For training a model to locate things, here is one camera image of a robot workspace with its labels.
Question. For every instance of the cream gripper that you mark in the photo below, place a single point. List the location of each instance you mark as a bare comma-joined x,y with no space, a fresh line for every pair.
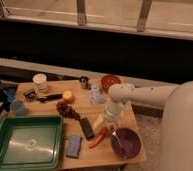
106,119

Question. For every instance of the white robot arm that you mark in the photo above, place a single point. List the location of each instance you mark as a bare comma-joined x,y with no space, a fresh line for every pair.
176,101

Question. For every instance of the metal spoon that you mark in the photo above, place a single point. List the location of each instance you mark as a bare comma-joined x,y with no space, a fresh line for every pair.
117,140

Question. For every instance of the black remote control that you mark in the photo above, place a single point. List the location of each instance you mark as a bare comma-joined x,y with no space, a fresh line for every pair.
86,128

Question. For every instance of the purple bowl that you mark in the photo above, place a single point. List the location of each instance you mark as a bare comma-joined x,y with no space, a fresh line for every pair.
130,141

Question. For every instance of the clear plastic container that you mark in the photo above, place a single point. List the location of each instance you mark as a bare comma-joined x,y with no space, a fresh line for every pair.
95,94

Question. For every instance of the blue sponge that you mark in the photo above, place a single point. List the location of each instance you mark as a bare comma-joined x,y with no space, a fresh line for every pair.
74,146

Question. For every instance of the orange red bowl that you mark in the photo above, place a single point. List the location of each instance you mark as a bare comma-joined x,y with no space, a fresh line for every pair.
108,80

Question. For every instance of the dark grape bunch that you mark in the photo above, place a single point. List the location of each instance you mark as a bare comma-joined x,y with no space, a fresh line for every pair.
67,111

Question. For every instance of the yellow apple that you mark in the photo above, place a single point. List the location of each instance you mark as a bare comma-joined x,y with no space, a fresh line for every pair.
68,96

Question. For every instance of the small metal cup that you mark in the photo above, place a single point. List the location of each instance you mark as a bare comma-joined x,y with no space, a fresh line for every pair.
84,82

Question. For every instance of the green plastic tray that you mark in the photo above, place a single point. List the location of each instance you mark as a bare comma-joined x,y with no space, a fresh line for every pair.
30,143

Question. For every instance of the blue plastic cup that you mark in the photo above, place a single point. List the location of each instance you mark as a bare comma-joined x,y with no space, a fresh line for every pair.
18,107

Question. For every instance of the black handled tool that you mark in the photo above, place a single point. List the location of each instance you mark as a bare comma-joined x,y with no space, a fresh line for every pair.
30,95

